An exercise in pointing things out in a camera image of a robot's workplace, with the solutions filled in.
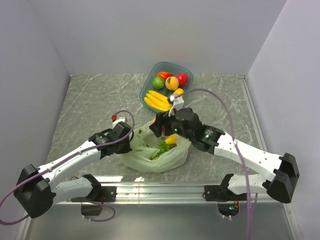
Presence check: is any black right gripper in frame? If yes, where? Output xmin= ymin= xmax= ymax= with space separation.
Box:
xmin=150 ymin=109 xmax=194 ymax=141

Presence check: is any yellow banana bunch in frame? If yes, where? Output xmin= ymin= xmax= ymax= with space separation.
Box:
xmin=142 ymin=90 xmax=172 ymax=112

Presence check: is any pale green plastic bag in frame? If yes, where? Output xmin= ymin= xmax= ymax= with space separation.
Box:
xmin=118 ymin=121 xmax=191 ymax=173

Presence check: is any orange round fruit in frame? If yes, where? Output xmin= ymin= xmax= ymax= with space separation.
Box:
xmin=165 ymin=76 xmax=179 ymax=91

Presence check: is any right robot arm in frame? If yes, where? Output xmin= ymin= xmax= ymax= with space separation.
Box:
xmin=149 ymin=108 xmax=300 ymax=204

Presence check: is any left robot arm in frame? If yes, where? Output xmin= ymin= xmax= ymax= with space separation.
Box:
xmin=13 ymin=121 xmax=132 ymax=219

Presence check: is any green fruit in bag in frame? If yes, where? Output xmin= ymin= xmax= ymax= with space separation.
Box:
xmin=150 ymin=156 xmax=160 ymax=161

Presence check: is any green round fruit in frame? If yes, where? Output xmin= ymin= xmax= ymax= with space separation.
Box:
xmin=152 ymin=76 xmax=165 ymax=90

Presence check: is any yellow pear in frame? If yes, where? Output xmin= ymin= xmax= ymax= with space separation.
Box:
xmin=164 ymin=134 xmax=177 ymax=145

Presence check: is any green grape bunch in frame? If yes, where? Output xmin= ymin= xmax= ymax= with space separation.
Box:
xmin=156 ymin=141 xmax=176 ymax=157

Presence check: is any yellow mango in tray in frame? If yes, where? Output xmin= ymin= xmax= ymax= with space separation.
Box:
xmin=173 ymin=88 xmax=184 ymax=95

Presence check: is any red orange mango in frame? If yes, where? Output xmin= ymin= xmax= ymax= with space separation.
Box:
xmin=156 ymin=71 xmax=174 ymax=81

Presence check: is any red apple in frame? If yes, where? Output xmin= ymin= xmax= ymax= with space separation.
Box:
xmin=176 ymin=73 xmax=189 ymax=87

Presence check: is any teal plastic tray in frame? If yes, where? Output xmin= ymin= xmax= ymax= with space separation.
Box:
xmin=139 ymin=61 xmax=194 ymax=116

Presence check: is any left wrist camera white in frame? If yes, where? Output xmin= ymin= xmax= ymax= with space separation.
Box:
xmin=111 ymin=115 xmax=128 ymax=128

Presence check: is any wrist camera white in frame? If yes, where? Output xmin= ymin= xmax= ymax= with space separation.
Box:
xmin=168 ymin=94 xmax=185 ymax=117
xmin=111 ymin=115 xmax=128 ymax=128

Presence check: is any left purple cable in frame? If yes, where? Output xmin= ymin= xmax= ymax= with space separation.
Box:
xmin=0 ymin=109 xmax=136 ymax=225

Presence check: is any purple cable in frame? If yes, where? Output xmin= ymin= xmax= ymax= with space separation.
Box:
xmin=0 ymin=109 xmax=136 ymax=225
xmin=172 ymin=88 xmax=258 ymax=240

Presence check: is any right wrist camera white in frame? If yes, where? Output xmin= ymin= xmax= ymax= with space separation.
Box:
xmin=168 ymin=94 xmax=185 ymax=117

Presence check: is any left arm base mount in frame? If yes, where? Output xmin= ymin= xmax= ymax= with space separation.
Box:
xmin=70 ymin=186 xmax=117 ymax=220

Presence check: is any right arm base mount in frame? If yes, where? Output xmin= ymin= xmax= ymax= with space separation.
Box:
xmin=202 ymin=173 xmax=247 ymax=220

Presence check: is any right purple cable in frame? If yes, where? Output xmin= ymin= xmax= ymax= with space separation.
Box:
xmin=172 ymin=88 xmax=258 ymax=240

